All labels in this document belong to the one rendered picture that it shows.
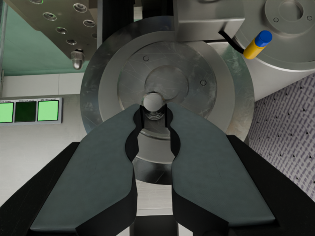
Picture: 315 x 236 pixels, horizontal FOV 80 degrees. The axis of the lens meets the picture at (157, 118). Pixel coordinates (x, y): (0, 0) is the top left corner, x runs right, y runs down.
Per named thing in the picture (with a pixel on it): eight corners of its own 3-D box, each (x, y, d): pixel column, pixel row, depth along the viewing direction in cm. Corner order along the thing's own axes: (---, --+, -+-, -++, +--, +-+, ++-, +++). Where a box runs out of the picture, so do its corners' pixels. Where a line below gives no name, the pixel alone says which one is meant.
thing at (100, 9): (103, -102, 21) (102, 54, 18) (133, 29, 44) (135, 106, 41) (98, -101, 21) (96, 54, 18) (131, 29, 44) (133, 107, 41)
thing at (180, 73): (233, 62, 14) (193, 154, 13) (224, 72, 16) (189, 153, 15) (142, 25, 15) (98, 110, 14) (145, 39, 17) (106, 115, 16)
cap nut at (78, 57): (81, 50, 50) (81, 66, 50) (87, 57, 54) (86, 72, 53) (68, 51, 50) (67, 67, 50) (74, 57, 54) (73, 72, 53)
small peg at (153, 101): (168, 95, 11) (160, 117, 11) (167, 106, 14) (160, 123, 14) (146, 87, 11) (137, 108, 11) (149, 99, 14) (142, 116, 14)
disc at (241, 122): (245, 11, 17) (265, 182, 15) (243, 14, 17) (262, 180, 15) (81, 18, 17) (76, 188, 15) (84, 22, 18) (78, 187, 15)
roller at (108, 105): (228, 27, 17) (243, 161, 15) (188, 100, 42) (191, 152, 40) (98, 33, 17) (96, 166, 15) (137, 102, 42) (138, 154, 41)
